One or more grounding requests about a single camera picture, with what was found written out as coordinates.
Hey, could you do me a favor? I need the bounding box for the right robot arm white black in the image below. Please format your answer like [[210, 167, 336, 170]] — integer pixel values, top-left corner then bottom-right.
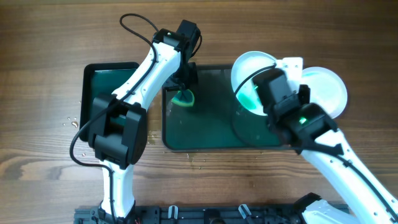
[[271, 57, 397, 223]]

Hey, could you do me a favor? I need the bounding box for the white plate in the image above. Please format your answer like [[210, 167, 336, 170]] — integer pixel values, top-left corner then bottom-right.
[[302, 67, 348, 118], [231, 51, 277, 116]]

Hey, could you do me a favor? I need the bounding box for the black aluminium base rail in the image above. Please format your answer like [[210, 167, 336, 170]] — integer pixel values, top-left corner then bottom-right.
[[73, 203, 351, 224]]

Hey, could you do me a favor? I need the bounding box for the green yellow sponge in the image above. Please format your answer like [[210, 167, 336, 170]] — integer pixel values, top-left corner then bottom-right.
[[171, 89, 195, 107]]

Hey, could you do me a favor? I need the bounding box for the dark grey serving tray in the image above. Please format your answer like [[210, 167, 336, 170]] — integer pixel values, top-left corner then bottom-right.
[[162, 65, 282, 152]]

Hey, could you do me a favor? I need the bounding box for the black water tray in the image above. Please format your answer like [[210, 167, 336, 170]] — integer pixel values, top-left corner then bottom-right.
[[80, 62, 139, 127]]

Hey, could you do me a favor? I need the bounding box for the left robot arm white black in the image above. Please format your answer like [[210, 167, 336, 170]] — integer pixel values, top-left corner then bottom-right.
[[88, 28, 202, 223]]

